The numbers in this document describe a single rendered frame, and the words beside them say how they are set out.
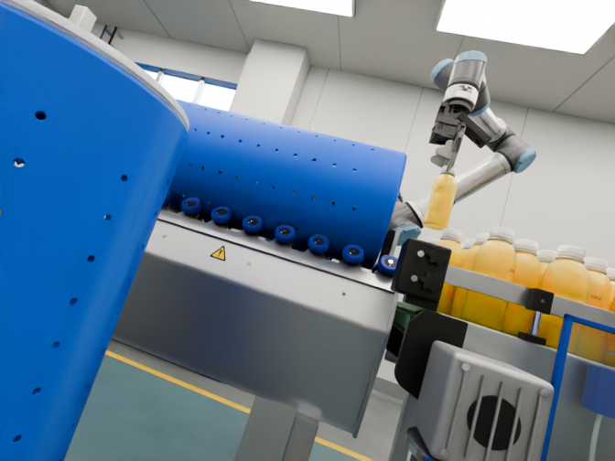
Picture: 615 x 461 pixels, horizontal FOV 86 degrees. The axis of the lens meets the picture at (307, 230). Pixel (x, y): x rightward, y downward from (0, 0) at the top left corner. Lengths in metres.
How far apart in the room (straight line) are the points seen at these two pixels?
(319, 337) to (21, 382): 0.44
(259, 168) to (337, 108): 3.52
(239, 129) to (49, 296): 0.52
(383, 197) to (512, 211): 3.43
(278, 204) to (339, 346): 0.31
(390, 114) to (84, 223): 3.93
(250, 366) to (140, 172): 0.47
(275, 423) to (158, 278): 1.03
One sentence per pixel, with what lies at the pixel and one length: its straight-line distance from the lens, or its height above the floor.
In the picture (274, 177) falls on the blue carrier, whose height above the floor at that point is 1.06.
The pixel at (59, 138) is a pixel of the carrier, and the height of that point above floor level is 0.94.
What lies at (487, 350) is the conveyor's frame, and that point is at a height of 0.87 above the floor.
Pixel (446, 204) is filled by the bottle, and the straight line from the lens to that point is 0.98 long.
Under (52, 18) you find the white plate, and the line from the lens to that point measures 0.39.
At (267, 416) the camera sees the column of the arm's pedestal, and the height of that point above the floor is 0.27.
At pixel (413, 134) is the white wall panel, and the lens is 4.07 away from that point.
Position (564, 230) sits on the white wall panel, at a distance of 4.24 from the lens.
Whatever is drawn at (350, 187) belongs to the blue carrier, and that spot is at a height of 1.08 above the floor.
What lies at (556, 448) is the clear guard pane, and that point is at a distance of 0.60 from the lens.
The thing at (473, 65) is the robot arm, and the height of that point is 1.61.
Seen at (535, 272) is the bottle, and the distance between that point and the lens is 0.72.
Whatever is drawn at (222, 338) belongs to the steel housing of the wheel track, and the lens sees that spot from 0.73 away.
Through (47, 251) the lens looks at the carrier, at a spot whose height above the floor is 0.84.
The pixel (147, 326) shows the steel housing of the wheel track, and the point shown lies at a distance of 0.82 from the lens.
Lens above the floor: 0.89
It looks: 8 degrees up
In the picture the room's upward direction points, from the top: 18 degrees clockwise
